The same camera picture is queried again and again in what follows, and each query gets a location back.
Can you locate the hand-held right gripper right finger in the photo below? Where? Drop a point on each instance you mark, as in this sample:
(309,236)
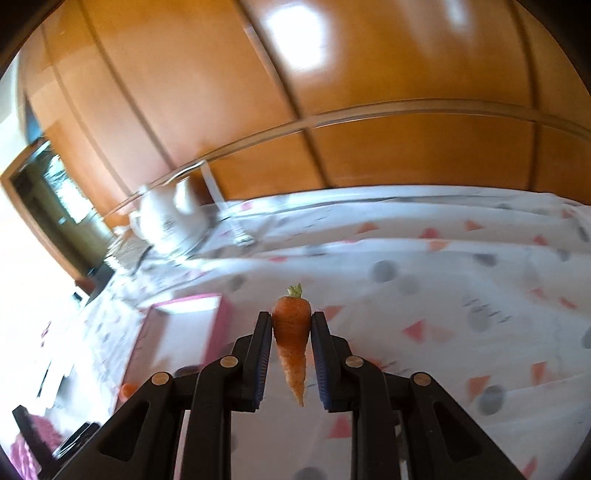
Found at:
(319,364)

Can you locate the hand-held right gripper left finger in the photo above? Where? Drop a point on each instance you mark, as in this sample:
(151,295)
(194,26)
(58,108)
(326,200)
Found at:
(263,360)

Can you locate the small carrot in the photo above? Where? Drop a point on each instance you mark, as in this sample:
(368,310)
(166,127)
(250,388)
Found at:
(291,332)

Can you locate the pink shallow cardboard box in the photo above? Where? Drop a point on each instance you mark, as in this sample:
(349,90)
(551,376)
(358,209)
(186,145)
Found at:
(184,332)

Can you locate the orange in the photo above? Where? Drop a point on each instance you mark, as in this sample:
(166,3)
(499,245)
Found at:
(128,391)

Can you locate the white patterned tablecloth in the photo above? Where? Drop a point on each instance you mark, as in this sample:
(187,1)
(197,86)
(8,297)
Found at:
(438,300)

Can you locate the white floral electric kettle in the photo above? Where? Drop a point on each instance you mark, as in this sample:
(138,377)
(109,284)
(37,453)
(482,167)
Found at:
(166,217)

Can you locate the silver embossed tissue box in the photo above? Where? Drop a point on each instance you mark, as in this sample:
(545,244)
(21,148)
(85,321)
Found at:
(124,254)

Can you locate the wooden door with glass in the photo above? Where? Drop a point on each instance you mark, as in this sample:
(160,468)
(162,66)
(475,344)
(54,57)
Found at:
(51,203)

